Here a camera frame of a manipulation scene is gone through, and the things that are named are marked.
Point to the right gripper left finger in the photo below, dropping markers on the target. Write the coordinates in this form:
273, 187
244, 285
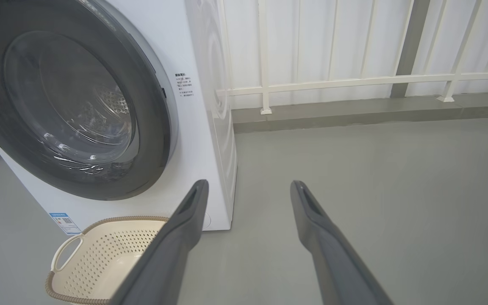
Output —
163, 262

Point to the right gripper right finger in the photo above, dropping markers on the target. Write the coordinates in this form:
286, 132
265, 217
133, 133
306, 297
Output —
337, 267

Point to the black round glass washer door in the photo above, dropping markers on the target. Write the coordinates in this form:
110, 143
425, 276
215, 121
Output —
70, 97

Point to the cream perforated laundry basket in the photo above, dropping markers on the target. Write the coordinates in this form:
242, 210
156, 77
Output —
100, 258

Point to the white front-load washing machine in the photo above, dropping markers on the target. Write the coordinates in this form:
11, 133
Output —
189, 161

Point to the round filter cover flap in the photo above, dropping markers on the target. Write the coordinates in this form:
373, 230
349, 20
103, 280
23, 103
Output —
206, 221

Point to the blue energy label sticker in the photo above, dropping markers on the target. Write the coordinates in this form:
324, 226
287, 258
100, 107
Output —
65, 223

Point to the grey concrete kerb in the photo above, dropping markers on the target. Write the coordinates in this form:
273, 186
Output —
354, 116

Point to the small printed text label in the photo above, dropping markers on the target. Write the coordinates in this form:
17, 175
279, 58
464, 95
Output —
184, 84

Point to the white metal railing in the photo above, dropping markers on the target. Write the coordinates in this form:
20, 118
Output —
263, 55

